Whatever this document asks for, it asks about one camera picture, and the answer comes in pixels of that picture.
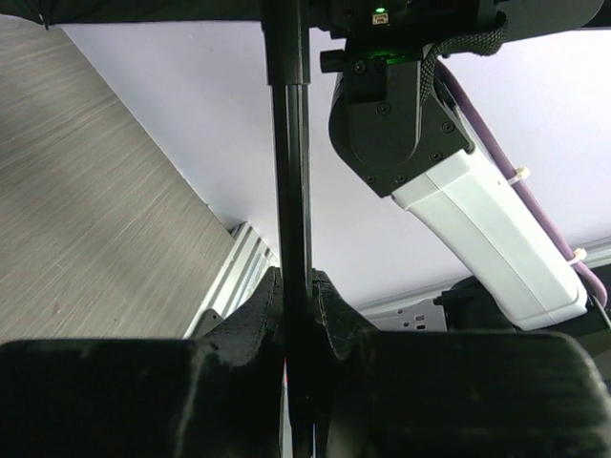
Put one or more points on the lavender folding umbrella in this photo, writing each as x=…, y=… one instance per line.
x=286, y=26

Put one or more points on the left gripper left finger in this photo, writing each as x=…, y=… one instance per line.
x=218, y=395

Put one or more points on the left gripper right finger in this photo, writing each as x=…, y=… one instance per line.
x=479, y=388

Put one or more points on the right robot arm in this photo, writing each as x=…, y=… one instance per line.
x=401, y=122

